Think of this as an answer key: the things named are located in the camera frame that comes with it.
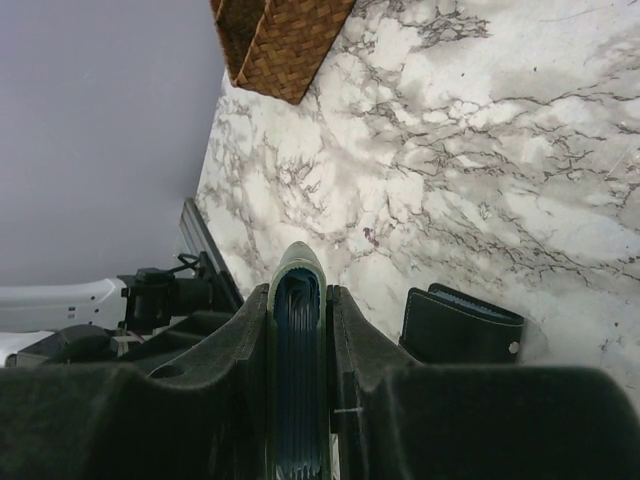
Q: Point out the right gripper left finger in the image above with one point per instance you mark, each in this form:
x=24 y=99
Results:
x=200 y=416

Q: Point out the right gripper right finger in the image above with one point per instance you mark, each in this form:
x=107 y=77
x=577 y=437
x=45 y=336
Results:
x=399 y=419

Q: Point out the green card holder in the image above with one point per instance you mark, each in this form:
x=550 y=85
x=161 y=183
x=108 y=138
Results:
x=298 y=421

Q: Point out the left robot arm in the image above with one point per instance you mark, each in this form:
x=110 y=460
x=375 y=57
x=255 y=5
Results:
x=66 y=323

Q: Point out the black card holder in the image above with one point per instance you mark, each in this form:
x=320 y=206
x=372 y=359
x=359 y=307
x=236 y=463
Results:
x=442 y=325

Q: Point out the woven brown basket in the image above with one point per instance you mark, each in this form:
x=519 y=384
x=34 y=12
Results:
x=275 y=47

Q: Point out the aluminium frame rail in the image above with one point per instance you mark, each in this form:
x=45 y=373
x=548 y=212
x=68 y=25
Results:
x=194 y=238

